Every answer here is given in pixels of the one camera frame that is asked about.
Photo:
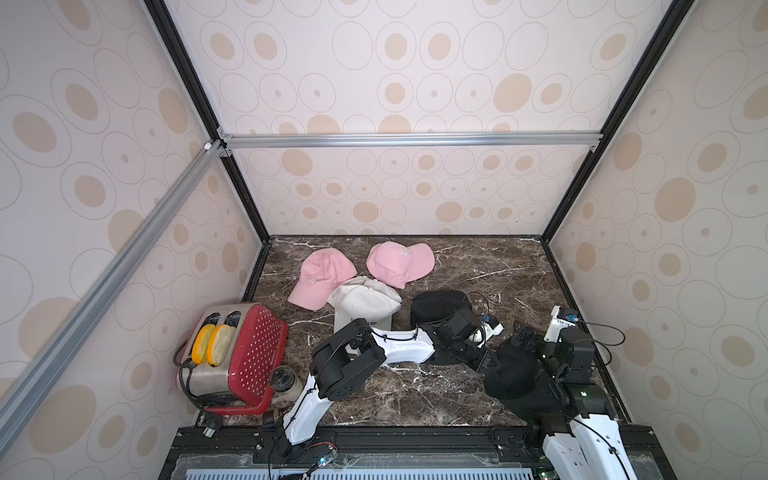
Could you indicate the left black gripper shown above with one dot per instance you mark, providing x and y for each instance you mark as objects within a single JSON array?
[{"x": 479, "y": 360}]

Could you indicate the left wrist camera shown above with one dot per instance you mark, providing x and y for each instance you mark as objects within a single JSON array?
[{"x": 490, "y": 327}]

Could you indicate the yellow toast slice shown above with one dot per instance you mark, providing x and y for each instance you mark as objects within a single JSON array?
[
  {"x": 219, "y": 344},
  {"x": 201, "y": 344}
]

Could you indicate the black right frame post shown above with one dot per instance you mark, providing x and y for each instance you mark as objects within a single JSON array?
[{"x": 650, "y": 59}]

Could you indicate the black frame post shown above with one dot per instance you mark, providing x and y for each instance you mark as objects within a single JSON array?
[
  {"x": 650, "y": 59},
  {"x": 174, "y": 45}
]

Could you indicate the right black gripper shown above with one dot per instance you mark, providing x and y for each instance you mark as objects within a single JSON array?
[{"x": 534, "y": 346}]

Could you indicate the white cap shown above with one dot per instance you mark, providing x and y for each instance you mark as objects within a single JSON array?
[{"x": 362, "y": 297}]

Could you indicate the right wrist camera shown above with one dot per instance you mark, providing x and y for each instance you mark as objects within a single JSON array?
[{"x": 561, "y": 318}]

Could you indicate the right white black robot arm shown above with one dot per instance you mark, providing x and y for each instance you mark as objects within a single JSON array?
[{"x": 571, "y": 420}]

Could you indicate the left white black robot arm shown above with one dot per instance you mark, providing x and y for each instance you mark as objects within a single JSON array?
[{"x": 343, "y": 363}]

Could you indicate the pink baseball cap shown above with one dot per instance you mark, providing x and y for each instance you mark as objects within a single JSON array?
[
  {"x": 321, "y": 273},
  {"x": 396, "y": 265}
]

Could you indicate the horizontal aluminium rail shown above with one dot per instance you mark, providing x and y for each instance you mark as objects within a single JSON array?
[{"x": 401, "y": 141}]

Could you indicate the black left frame post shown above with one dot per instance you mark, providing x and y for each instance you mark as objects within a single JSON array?
[{"x": 174, "y": 45}]

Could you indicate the red silver toaster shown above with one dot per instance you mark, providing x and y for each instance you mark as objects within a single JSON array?
[{"x": 239, "y": 386}]

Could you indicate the small glass jar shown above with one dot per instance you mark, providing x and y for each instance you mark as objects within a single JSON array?
[{"x": 287, "y": 387}]

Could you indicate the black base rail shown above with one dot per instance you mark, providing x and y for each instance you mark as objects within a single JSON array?
[{"x": 374, "y": 447}]

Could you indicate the black cap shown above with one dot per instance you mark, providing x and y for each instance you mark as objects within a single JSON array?
[
  {"x": 519, "y": 378},
  {"x": 430, "y": 307}
]

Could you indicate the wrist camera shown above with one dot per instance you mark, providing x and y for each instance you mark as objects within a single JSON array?
[
  {"x": 561, "y": 318},
  {"x": 490, "y": 327}
]

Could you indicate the black cap front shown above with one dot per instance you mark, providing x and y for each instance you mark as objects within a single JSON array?
[{"x": 519, "y": 378}]

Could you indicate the left yellow toast slice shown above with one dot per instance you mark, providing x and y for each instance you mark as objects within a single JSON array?
[{"x": 201, "y": 344}]

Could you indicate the small circuit board with led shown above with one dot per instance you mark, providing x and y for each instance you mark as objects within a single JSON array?
[{"x": 321, "y": 459}]

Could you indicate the left diagonal aluminium rail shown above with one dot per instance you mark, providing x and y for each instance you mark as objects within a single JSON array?
[{"x": 37, "y": 380}]

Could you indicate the right yellow toast slice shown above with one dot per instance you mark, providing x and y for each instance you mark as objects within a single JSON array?
[{"x": 219, "y": 344}]

